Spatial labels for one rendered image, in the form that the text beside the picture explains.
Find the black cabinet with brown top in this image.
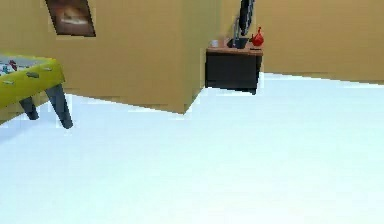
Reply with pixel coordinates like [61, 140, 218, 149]
[204, 39, 264, 96]

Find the brown framed wall picture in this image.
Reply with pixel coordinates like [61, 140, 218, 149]
[44, 0, 97, 38]

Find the red vase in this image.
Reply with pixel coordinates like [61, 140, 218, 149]
[250, 26, 265, 47]

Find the yellow table football table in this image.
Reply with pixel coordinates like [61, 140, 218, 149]
[0, 54, 74, 130]

